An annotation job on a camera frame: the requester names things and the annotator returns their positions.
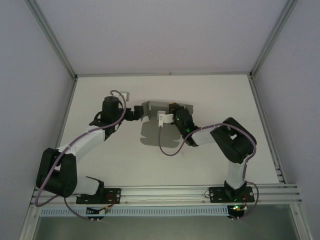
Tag grey paper box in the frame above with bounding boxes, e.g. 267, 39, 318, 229
139, 99, 195, 148

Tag grey metal sheet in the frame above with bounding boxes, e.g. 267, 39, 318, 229
32, 216, 301, 240

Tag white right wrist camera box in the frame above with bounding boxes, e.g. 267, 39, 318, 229
156, 109, 175, 126

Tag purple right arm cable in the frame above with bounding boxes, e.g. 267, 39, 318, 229
158, 122, 260, 221

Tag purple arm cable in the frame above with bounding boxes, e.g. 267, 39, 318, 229
34, 89, 127, 221
158, 122, 260, 221

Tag aluminium table back rail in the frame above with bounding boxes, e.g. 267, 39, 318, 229
76, 71, 252, 77

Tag aluminium table side rail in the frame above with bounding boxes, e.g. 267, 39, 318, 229
43, 77, 79, 188
249, 76, 287, 185

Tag aluminium mounting rail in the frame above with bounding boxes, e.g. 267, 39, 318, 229
29, 184, 303, 206

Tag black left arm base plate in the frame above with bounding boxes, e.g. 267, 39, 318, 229
75, 187, 122, 205

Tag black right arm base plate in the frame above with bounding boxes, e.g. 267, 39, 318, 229
209, 186, 255, 204

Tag red black power wires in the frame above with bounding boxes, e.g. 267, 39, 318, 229
104, 193, 120, 213
241, 192, 253, 211

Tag aluminium frame post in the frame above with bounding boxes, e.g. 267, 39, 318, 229
24, 0, 78, 80
249, 0, 300, 80

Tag white slotted cable duct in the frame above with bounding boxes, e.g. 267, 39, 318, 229
39, 205, 230, 217

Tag black connector mount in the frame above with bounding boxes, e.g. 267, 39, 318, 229
227, 205, 247, 222
86, 206, 108, 223

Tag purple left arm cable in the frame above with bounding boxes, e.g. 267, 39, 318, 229
34, 89, 127, 221

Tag aluminium frame leg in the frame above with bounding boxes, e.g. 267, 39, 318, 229
289, 204, 315, 240
18, 204, 42, 240

